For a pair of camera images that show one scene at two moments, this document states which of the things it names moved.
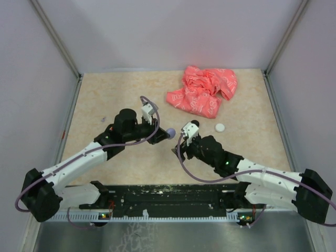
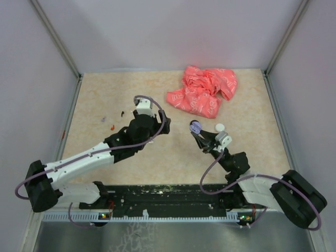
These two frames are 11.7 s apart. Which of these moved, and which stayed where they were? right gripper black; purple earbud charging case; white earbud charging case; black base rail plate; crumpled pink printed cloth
Moved: right gripper black; purple earbud charging case
Stayed: black base rail plate; crumpled pink printed cloth; white earbud charging case
